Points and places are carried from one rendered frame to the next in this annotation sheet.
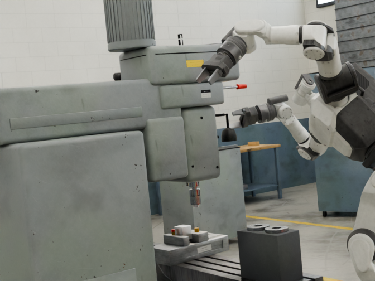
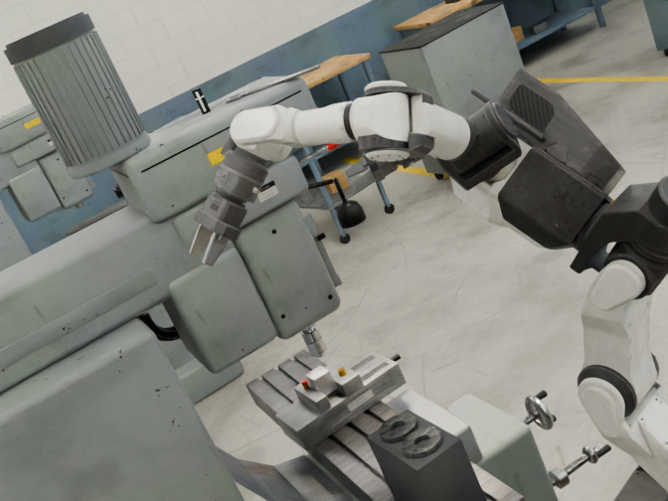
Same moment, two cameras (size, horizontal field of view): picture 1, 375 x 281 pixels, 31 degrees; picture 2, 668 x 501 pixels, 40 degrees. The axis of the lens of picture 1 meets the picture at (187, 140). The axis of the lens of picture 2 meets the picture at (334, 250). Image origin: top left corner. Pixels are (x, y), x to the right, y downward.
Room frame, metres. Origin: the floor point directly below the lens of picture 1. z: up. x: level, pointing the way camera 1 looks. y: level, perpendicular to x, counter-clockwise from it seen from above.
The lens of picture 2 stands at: (0.95, -0.80, 2.20)
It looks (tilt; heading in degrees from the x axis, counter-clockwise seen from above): 19 degrees down; 17
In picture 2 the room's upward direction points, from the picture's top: 24 degrees counter-clockwise
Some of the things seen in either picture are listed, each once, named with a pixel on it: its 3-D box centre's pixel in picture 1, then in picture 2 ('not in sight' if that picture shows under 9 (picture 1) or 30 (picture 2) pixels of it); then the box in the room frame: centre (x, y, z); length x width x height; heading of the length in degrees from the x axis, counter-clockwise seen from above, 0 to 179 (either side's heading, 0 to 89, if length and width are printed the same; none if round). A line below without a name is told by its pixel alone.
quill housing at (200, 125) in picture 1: (189, 143); (275, 264); (3.00, -0.01, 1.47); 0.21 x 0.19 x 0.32; 35
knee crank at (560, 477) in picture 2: not in sight; (580, 462); (3.19, -0.52, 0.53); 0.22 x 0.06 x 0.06; 125
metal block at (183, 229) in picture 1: (183, 232); (321, 381); (3.10, 0.06, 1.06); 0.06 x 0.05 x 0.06; 38
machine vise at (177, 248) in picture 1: (189, 244); (338, 393); (3.12, 0.03, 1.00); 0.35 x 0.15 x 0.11; 128
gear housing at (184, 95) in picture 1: (177, 96); (228, 198); (2.98, 0.02, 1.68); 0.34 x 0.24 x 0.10; 125
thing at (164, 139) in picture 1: (152, 148); (210, 301); (2.89, 0.15, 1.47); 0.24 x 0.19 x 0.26; 35
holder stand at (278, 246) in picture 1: (269, 252); (425, 468); (2.60, -0.27, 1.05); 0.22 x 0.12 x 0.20; 38
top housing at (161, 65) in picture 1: (179, 66); (215, 144); (2.99, 0.00, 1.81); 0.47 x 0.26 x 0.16; 125
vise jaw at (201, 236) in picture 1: (193, 235); (340, 378); (3.13, 0.01, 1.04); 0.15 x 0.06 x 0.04; 38
